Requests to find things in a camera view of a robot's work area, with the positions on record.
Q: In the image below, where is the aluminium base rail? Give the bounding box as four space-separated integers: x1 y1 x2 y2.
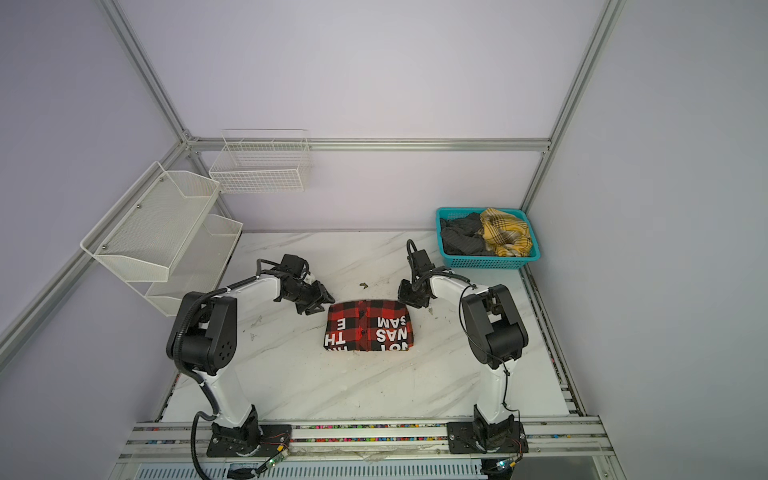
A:
118 416 616 463

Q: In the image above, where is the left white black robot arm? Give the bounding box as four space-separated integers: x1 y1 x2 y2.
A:
166 254 335 456

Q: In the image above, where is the red black plaid shirt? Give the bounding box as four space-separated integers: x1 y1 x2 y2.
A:
323 300 414 352

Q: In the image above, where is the yellow plaid shirt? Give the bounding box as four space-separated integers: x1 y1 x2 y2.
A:
480 208 533 257

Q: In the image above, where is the white mesh two-tier shelf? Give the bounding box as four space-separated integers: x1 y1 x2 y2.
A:
80 162 243 317

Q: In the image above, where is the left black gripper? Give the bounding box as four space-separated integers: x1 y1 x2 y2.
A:
283 280 334 316

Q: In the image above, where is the teal plastic basket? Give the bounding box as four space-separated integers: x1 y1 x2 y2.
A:
436 207 540 269

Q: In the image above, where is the white wire basket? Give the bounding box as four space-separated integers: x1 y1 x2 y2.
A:
209 129 313 194

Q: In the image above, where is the aluminium frame profile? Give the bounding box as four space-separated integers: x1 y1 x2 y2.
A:
1 1 625 373

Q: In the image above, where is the left black corrugated cable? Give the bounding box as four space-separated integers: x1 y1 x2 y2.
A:
167 257 283 480

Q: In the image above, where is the dark grey shirt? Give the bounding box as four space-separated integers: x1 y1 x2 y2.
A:
439 212 490 256

